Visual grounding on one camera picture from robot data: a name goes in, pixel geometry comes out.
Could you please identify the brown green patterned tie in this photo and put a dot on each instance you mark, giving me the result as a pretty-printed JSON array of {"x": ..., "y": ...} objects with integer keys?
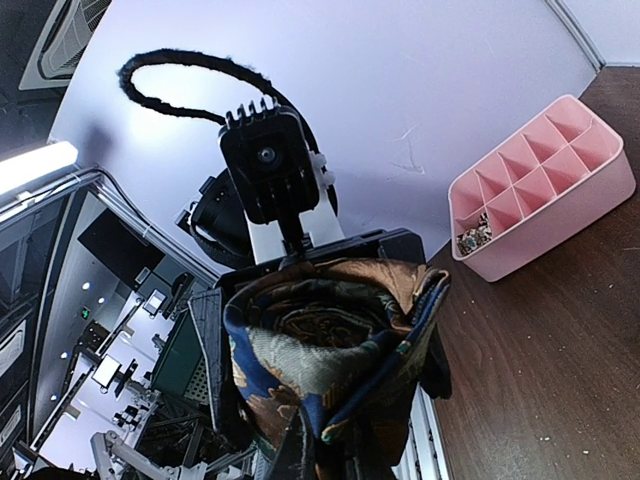
[{"x": 348, "y": 341}]

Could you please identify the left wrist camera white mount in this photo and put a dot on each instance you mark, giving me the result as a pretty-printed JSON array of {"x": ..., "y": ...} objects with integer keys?
[{"x": 283, "y": 186}]

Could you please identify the cream paisley rolled tie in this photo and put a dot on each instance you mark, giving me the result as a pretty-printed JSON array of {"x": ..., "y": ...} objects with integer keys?
[{"x": 475, "y": 237}]

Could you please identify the left aluminium frame post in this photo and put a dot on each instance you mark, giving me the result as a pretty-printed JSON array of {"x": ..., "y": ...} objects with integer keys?
[{"x": 577, "y": 32}]

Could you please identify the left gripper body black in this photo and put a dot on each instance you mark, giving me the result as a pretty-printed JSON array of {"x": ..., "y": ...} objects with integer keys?
[{"x": 392, "y": 260}]

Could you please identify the pink divided organizer box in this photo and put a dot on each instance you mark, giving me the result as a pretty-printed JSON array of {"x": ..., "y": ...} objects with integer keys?
[{"x": 559, "y": 173}]

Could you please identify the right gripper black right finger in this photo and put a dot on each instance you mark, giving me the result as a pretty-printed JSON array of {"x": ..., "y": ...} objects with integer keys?
[{"x": 363, "y": 460}]

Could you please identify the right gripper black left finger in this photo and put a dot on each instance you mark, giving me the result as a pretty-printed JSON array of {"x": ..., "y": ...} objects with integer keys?
[{"x": 296, "y": 456}]

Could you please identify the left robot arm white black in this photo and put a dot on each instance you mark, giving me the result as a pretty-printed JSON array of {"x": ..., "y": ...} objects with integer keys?
[{"x": 218, "y": 225}]

